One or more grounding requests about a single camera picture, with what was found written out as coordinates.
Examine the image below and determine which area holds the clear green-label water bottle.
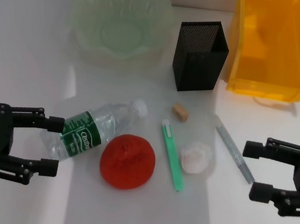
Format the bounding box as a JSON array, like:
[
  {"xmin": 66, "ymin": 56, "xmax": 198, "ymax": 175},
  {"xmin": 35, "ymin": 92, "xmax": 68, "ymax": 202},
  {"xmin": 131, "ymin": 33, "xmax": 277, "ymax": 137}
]
[{"xmin": 37, "ymin": 87, "xmax": 150, "ymax": 174}]

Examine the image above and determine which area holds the black mesh pen holder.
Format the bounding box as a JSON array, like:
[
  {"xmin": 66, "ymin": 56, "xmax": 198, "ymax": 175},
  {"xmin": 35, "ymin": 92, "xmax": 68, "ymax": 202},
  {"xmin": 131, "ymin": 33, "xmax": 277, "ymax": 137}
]
[{"xmin": 168, "ymin": 16, "xmax": 234, "ymax": 98}]

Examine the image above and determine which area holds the silver grey pen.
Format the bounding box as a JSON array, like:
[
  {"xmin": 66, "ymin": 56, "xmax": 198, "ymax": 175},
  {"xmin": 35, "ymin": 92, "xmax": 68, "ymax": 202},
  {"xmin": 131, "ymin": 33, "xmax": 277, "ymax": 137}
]
[{"xmin": 207, "ymin": 115, "xmax": 263, "ymax": 186}]

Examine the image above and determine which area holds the green pen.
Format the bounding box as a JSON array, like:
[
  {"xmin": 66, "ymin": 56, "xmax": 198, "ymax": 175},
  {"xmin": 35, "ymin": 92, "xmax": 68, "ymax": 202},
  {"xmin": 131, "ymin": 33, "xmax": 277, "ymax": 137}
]
[{"xmin": 152, "ymin": 119, "xmax": 193, "ymax": 193}]

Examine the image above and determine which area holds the pale green glass bowl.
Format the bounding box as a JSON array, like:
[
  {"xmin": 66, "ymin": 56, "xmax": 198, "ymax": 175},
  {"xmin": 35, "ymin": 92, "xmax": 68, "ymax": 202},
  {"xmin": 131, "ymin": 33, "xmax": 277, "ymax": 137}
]
[{"xmin": 65, "ymin": 0, "xmax": 178, "ymax": 75}]

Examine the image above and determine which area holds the yellow plastic bin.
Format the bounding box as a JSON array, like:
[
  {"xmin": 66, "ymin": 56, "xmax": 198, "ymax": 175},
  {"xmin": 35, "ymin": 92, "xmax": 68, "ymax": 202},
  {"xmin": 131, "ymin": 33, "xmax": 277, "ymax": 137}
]
[{"xmin": 220, "ymin": 0, "xmax": 300, "ymax": 105}]

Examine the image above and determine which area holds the tan cork eraser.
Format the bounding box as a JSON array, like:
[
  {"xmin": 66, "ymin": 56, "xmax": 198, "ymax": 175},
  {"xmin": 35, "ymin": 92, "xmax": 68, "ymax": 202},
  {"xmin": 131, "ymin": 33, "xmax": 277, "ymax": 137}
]
[{"xmin": 170, "ymin": 102, "xmax": 191, "ymax": 124}]

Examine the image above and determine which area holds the white paper ball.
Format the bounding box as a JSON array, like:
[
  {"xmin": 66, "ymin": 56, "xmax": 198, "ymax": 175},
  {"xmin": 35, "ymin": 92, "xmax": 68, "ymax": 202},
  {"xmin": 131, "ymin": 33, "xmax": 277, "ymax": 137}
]
[{"xmin": 178, "ymin": 140, "xmax": 214, "ymax": 177}]

